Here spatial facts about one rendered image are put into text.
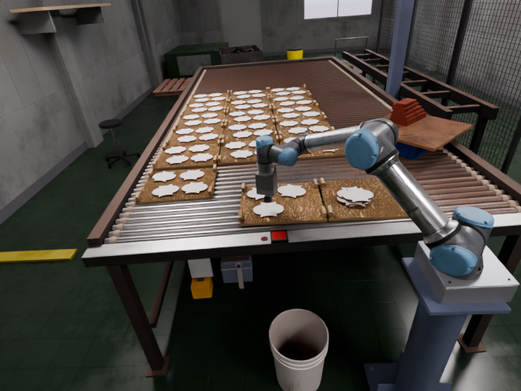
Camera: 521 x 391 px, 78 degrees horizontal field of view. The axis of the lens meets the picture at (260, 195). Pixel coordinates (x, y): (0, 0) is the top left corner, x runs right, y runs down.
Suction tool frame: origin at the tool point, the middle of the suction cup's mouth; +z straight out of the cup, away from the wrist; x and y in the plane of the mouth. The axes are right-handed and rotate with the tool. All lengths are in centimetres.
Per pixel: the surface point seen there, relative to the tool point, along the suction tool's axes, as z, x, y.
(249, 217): 5.9, 7.8, 7.1
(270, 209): 5.1, -0.2, -0.8
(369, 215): 5.9, -7.5, -46.4
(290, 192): 5.1, -16.9, -6.5
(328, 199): 5.9, -16.1, -26.2
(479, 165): 5, -68, -101
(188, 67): 68, -655, 437
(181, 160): 5, -40, 73
